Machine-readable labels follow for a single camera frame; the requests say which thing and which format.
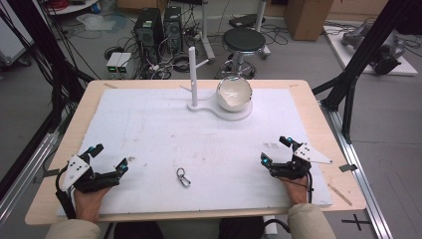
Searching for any aluminium rail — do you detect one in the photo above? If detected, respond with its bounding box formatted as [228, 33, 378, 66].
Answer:
[0, 131, 62, 227]
[319, 100, 394, 239]

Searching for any person's right leg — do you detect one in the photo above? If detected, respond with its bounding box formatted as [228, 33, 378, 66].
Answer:
[218, 216, 266, 239]

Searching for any silver metal key ring clasp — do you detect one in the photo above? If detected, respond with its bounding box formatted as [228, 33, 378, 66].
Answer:
[175, 167, 192, 189]

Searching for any white platform board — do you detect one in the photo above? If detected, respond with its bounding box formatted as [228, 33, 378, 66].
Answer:
[322, 24, 419, 77]

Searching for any white foam mat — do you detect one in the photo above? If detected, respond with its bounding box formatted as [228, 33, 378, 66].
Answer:
[56, 87, 334, 217]

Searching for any light wooden table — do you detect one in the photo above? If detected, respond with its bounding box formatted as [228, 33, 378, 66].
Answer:
[24, 79, 368, 227]

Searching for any tangle of floor cables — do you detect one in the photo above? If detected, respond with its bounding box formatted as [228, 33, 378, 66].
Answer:
[132, 26, 213, 81]

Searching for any grey black machine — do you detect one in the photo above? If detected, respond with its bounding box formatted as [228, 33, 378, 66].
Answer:
[340, 23, 406, 76]

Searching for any brown cardboard box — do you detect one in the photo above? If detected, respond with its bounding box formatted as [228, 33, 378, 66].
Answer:
[284, 0, 334, 42]

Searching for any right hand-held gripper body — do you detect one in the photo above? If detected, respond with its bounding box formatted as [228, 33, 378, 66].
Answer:
[269, 142, 333, 181]

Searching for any black computer tower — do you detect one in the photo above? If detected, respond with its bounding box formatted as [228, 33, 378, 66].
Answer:
[162, 5, 184, 55]
[133, 7, 164, 65]

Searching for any person's right hand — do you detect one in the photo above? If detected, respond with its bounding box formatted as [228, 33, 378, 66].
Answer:
[281, 175, 312, 207]

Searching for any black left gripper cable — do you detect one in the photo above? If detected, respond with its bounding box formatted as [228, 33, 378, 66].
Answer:
[54, 165, 78, 221]

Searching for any black round stool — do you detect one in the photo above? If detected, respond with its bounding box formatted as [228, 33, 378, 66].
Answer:
[217, 27, 268, 80]

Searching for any clear plastic bag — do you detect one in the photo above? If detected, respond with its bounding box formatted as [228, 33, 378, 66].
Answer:
[75, 12, 129, 33]

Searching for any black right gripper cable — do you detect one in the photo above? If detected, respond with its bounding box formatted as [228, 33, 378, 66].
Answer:
[306, 170, 315, 204]

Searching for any black metal frame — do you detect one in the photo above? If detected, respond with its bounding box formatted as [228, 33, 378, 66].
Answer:
[0, 0, 95, 200]
[312, 0, 414, 144]

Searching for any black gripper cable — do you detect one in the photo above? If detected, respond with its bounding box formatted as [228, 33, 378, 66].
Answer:
[54, 165, 78, 221]
[306, 170, 315, 204]

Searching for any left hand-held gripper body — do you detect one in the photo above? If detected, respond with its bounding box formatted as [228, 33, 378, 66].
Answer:
[60, 153, 122, 194]

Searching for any person's leg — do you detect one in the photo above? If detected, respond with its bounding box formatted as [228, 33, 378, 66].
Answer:
[113, 220, 164, 239]
[218, 216, 266, 239]

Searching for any person's left leg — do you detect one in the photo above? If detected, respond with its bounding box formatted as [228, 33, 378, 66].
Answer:
[113, 220, 164, 239]

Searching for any white bowl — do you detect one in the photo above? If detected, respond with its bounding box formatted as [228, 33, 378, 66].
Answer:
[215, 76, 254, 113]

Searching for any white table leg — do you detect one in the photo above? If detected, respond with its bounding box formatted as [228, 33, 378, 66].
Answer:
[263, 214, 279, 239]

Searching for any white desk leg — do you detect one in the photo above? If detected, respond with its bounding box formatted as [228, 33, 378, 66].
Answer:
[199, 0, 217, 62]
[254, 0, 272, 60]

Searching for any white branched stand with base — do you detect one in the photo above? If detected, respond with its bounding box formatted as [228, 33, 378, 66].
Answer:
[178, 46, 254, 122]

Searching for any person's left hand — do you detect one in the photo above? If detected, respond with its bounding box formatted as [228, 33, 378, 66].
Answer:
[73, 185, 112, 224]

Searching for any white power supply box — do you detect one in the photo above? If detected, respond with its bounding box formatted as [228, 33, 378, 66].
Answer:
[115, 53, 133, 76]
[105, 52, 123, 75]

